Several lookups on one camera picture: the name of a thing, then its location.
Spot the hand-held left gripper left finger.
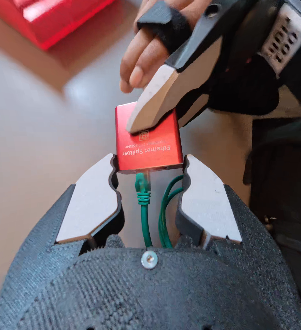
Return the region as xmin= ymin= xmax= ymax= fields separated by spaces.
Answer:
xmin=55 ymin=154 xmax=125 ymax=254

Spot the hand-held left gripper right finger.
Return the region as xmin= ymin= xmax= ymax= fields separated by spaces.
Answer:
xmin=176 ymin=154 xmax=243 ymax=252

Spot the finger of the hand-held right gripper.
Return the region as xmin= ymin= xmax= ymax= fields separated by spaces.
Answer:
xmin=177 ymin=94 xmax=210 ymax=128
xmin=126 ymin=37 xmax=223 ymax=134

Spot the green ethernet cable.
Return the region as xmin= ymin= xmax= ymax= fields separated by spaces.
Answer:
xmin=135 ymin=173 xmax=184 ymax=249

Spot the red ethernet adapter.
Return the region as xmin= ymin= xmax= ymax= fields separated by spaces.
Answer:
xmin=114 ymin=101 xmax=184 ymax=175

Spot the red plastic bin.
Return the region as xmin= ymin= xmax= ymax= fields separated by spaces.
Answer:
xmin=0 ymin=0 xmax=115 ymax=51

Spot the person's right hand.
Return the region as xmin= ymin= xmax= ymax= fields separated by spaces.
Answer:
xmin=120 ymin=0 xmax=213 ymax=94

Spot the person's black hoodie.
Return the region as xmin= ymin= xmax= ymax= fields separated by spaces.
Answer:
xmin=243 ymin=113 xmax=301 ymax=310

